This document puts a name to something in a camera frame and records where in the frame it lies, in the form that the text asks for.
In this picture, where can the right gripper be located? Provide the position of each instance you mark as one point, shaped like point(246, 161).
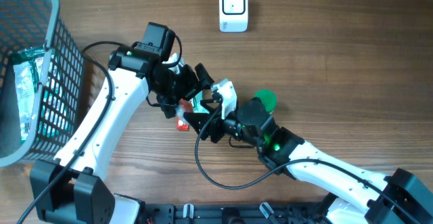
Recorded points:
point(208, 124)

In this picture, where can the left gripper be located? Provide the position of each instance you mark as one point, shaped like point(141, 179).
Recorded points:
point(168, 103)

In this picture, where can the light teal sachet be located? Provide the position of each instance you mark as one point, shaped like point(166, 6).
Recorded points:
point(196, 105)

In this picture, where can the red chocolate bar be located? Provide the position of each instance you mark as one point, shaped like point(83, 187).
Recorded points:
point(183, 107)

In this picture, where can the green lid jar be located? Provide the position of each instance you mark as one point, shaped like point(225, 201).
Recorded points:
point(268, 99)

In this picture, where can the large green white packet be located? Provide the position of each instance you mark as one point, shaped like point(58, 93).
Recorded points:
point(27, 65)

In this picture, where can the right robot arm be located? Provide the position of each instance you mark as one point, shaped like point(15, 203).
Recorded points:
point(356, 195)

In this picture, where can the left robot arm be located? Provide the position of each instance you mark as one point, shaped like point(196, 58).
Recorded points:
point(70, 188)

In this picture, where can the white barcode scanner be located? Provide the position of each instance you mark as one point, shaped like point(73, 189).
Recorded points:
point(233, 15)

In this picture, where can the grey plastic mesh basket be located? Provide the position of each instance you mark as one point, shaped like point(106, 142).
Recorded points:
point(57, 90)

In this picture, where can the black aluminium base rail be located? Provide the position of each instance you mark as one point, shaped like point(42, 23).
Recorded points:
point(304, 212)

